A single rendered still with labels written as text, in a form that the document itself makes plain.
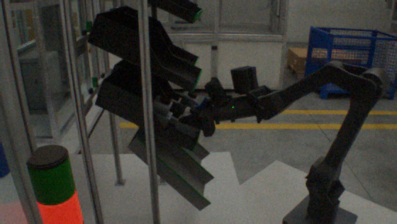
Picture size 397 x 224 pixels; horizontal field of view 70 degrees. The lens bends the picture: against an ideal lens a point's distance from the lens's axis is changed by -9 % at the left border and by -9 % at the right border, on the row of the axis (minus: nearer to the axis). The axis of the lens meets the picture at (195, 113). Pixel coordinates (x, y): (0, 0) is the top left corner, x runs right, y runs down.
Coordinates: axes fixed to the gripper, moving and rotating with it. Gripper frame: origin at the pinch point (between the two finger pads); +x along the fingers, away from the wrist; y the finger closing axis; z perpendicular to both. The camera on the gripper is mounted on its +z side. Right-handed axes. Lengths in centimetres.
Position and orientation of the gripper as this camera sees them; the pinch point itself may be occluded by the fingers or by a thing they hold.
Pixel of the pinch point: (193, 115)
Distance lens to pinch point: 84.4
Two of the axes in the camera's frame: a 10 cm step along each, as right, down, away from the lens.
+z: -2.3, -9.2, -3.2
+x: -9.5, 1.6, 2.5
